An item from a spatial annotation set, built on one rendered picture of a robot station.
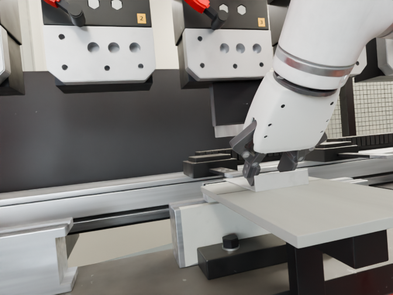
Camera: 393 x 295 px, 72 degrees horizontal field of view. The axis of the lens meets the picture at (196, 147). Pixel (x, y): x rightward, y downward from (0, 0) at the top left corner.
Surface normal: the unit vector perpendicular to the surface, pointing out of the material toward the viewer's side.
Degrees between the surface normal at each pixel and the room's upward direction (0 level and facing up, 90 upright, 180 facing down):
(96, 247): 90
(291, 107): 129
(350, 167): 90
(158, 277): 0
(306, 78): 121
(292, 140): 137
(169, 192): 90
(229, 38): 90
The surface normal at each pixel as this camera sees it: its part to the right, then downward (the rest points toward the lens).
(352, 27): 0.10, 0.66
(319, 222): -0.09, -1.00
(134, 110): 0.26, 0.00
